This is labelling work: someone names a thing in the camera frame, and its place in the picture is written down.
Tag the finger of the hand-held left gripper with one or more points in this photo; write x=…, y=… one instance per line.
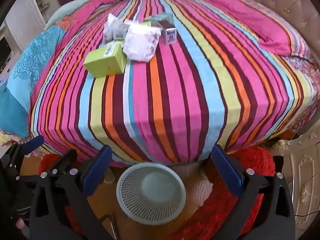
x=65, y=161
x=35, y=142

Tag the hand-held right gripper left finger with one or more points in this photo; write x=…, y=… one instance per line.
x=97, y=171

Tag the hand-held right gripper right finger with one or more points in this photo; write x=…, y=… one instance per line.
x=226, y=172

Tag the pale mesh waste basket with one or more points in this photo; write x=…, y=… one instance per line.
x=130, y=200

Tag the green cardboard box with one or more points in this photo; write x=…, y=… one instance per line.
x=105, y=62

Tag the large white plastic bag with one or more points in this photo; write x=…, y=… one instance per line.
x=140, y=42

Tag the small white plastic bag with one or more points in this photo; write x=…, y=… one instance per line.
x=112, y=23

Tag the small purple-white box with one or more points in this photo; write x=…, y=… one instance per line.
x=170, y=35

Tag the teal cardboard box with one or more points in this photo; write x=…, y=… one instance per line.
x=162, y=18

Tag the round bed leg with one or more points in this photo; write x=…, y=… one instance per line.
x=110, y=178

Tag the red shaggy rug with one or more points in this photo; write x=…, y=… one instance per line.
x=212, y=205

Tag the cream carved footboard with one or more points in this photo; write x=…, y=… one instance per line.
x=305, y=180

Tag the teal patterned blanket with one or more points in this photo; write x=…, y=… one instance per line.
x=27, y=62

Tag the black television screen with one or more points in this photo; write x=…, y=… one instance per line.
x=3, y=52

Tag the striped colourful bed sheet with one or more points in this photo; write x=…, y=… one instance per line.
x=175, y=92

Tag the white cabinet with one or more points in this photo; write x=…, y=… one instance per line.
x=22, y=22

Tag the floral quilt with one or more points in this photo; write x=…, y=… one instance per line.
x=310, y=80

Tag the light blue pillow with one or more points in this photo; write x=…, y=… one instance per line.
x=63, y=11

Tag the pink orange pillow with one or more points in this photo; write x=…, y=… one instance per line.
x=87, y=10

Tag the large pink pillow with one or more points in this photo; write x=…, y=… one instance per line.
x=262, y=27

